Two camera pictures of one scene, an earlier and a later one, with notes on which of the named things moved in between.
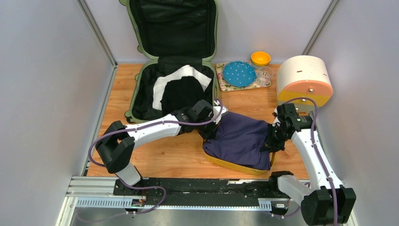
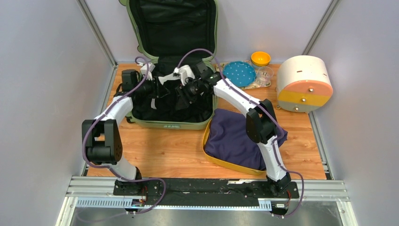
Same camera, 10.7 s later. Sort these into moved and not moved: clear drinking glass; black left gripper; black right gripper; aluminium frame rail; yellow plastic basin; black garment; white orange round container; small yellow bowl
Moved: black garment; black right gripper; black left gripper
Not moved: aluminium frame rail; yellow plastic basin; small yellow bowl; white orange round container; clear drinking glass
